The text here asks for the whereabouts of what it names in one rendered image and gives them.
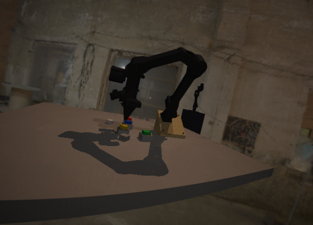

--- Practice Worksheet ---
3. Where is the yellow button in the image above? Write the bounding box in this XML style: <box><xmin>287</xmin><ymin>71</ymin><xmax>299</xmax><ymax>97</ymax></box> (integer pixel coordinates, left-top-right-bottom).
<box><xmin>117</xmin><ymin>124</ymin><xmax>129</xmax><ymax>135</ymax></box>

